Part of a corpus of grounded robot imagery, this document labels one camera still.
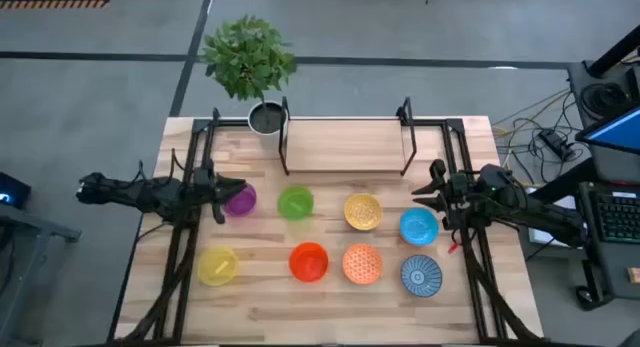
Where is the green translucent plastic bowl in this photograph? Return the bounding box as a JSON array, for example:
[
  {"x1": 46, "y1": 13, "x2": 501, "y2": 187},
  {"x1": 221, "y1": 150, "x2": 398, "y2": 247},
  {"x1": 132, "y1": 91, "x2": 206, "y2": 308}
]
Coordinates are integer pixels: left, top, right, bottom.
[{"x1": 277, "y1": 185, "x2": 315, "y2": 222}]

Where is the coiled black cable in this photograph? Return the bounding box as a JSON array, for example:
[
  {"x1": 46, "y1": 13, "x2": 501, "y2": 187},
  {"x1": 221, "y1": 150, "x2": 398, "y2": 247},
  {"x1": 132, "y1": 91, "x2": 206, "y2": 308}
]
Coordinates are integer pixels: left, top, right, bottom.
[{"x1": 579, "y1": 81, "x2": 632, "y2": 119}]

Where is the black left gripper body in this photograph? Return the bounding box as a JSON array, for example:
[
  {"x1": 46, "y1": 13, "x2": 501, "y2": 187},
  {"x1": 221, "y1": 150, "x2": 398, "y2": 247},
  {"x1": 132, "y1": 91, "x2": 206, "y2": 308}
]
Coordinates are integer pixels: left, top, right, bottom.
[{"x1": 189, "y1": 160, "x2": 227, "y2": 226}]

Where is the red translucent plastic bowl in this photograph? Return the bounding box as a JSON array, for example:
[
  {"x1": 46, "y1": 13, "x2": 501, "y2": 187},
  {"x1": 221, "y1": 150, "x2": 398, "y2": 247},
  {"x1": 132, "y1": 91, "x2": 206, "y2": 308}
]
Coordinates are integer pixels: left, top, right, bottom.
[{"x1": 288, "y1": 241, "x2": 330, "y2": 283}]

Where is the blue lit monitor screen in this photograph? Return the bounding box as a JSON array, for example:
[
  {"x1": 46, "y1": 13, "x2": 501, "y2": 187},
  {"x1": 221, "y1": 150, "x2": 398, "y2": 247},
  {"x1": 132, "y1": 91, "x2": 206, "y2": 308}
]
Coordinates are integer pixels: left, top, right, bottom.
[{"x1": 574, "y1": 104, "x2": 640, "y2": 156}]

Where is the purple translucent plastic bowl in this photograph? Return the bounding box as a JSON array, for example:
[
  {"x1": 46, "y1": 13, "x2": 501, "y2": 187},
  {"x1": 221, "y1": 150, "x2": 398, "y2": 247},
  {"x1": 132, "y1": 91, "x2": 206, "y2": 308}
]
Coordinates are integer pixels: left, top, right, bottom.
[{"x1": 223, "y1": 182, "x2": 258, "y2": 218}]

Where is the yellow patterned ceramic bowl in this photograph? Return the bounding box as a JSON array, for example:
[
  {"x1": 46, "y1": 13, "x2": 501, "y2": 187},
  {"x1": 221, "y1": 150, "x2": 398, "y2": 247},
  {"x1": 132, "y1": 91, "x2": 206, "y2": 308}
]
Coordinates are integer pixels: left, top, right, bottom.
[{"x1": 343, "y1": 192, "x2": 385, "y2": 232}]

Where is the dark blue striped ceramic bowl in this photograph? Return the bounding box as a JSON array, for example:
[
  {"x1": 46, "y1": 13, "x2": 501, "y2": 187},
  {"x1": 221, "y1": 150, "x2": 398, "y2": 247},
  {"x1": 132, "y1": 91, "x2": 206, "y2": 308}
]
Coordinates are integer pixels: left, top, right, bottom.
[{"x1": 400, "y1": 254, "x2": 444, "y2": 299}]

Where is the yellow floor cable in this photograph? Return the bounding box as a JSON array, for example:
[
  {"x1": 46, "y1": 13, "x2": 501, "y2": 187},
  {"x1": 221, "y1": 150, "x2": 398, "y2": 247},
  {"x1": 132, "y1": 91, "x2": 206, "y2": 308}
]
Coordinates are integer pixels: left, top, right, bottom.
[{"x1": 492, "y1": 89, "x2": 572, "y2": 138}]

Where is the grey metal stand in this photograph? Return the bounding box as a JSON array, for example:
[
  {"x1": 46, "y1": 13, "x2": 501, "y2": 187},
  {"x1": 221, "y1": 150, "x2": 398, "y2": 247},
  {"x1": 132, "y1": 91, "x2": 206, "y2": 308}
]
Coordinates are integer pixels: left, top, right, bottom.
[{"x1": 0, "y1": 201, "x2": 84, "y2": 346}]

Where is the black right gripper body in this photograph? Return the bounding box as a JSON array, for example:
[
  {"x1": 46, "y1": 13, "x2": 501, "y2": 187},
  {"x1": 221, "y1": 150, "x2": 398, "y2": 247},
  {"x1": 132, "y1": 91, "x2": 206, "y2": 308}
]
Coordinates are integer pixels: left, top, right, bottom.
[{"x1": 429, "y1": 159, "x2": 475, "y2": 231}]

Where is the wooden shelf with black frame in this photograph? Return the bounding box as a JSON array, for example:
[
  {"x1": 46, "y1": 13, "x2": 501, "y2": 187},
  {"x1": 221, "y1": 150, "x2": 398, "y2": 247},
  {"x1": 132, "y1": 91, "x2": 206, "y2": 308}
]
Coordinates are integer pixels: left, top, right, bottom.
[{"x1": 278, "y1": 95, "x2": 419, "y2": 177}]

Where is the white paper sheet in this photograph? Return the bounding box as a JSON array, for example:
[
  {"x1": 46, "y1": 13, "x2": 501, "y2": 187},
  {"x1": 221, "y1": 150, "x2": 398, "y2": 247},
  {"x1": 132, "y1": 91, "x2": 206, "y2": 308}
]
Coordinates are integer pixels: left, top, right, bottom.
[{"x1": 527, "y1": 194, "x2": 576, "y2": 249}]

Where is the yellow translucent plastic bowl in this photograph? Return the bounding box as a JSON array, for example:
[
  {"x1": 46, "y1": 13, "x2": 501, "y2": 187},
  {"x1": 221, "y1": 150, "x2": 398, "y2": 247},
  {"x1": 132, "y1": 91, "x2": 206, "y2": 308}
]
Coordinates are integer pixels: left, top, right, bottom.
[{"x1": 196, "y1": 245, "x2": 240, "y2": 287}]

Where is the black keyboard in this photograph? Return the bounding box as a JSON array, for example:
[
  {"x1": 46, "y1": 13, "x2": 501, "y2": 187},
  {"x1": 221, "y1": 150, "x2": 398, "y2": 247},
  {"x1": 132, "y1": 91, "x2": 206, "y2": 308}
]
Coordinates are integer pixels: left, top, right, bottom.
[{"x1": 592, "y1": 189, "x2": 640, "y2": 244}]

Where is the black slanted pole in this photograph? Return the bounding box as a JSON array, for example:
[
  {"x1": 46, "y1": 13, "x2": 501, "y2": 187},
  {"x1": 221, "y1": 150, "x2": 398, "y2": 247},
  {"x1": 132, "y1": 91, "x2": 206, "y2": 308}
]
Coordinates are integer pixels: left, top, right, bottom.
[{"x1": 589, "y1": 24, "x2": 640, "y2": 79}]

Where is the orange patterned ceramic bowl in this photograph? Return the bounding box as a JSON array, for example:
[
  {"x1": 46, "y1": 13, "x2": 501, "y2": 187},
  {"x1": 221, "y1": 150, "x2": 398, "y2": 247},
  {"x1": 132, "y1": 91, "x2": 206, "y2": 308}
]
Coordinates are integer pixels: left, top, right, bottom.
[{"x1": 342, "y1": 243, "x2": 384, "y2": 286}]

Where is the black power strip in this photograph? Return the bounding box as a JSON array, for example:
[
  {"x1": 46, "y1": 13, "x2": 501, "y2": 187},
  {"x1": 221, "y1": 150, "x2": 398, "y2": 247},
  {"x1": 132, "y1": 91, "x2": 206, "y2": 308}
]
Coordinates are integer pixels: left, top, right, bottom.
[{"x1": 538, "y1": 128, "x2": 576, "y2": 161}]

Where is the black caster wheel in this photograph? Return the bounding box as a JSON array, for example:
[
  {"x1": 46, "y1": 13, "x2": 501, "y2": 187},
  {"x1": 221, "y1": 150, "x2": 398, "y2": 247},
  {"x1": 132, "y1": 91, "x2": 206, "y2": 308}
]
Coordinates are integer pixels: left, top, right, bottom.
[{"x1": 574, "y1": 285, "x2": 597, "y2": 307}]

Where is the white plant pot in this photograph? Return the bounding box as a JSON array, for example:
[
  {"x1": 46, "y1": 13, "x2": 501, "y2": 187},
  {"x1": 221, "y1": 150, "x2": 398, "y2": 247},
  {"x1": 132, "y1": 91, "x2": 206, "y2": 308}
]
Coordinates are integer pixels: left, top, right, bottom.
[{"x1": 247, "y1": 100, "x2": 289, "y2": 137}]

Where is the light blue patterned bowl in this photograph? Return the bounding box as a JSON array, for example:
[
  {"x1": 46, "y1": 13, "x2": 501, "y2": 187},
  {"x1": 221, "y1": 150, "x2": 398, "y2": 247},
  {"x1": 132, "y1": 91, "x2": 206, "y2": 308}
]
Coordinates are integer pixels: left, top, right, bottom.
[{"x1": 399, "y1": 207, "x2": 440, "y2": 247}]

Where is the black metal table frame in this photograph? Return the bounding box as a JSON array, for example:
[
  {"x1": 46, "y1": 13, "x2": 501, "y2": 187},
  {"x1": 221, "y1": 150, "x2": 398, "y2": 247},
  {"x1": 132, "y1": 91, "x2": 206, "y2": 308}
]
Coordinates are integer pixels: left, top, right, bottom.
[{"x1": 107, "y1": 106, "x2": 546, "y2": 346}]

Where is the green leafy plant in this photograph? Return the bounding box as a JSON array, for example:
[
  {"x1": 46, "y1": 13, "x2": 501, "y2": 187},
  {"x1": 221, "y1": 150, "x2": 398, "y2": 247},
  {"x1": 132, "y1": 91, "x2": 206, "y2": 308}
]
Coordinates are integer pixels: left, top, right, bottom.
[{"x1": 201, "y1": 14, "x2": 299, "y2": 102}]

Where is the dark equipment cart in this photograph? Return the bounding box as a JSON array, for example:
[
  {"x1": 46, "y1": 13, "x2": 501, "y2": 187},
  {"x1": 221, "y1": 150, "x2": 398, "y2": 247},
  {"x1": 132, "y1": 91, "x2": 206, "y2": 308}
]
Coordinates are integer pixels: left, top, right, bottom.
[{"x1": 567, "y1": 59, "x2": 640, "y2": 308}]

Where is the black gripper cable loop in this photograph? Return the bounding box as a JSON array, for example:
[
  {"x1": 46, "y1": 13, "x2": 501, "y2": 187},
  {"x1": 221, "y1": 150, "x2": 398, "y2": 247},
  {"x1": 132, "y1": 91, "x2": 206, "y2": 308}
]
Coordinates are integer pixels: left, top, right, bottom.
[{"x1": 169, "y1": 147, "x2": 187, "y2": 173}]

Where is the black box with blue light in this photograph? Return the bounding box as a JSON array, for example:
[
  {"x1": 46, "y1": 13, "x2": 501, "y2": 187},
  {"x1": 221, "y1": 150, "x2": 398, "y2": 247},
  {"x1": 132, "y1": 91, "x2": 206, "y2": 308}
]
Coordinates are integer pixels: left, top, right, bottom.
[{"x1": 0, "y1": 171, "x2": 32, "y2": 211}]

